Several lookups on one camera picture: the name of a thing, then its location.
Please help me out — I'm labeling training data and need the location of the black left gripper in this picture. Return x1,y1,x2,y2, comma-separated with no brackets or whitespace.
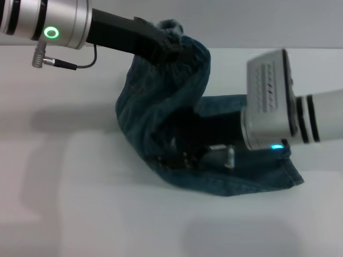
86,7,198,69

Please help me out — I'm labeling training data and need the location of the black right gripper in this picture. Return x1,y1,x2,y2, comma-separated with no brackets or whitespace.
150,105,249,171

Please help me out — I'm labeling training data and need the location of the blue denim shorts cartoon patch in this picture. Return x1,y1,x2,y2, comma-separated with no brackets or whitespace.
115,18,305,198

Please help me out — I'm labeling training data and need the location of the grey right arm cable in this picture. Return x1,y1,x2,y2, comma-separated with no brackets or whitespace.
208,144,236,169

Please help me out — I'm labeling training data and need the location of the grey vented wrist camera box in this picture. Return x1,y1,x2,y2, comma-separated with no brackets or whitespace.
245,49,297,118

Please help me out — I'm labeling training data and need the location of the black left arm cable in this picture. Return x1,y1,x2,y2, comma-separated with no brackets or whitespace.
32,42,98,71

